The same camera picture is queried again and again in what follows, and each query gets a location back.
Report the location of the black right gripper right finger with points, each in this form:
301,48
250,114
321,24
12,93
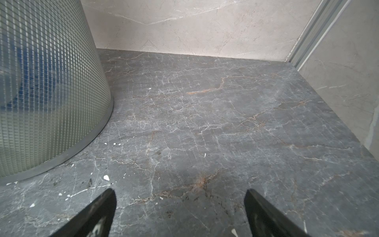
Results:
265,220

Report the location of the green lined trash bin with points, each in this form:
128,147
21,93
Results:
55,98

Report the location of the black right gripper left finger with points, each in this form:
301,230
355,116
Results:
93,221

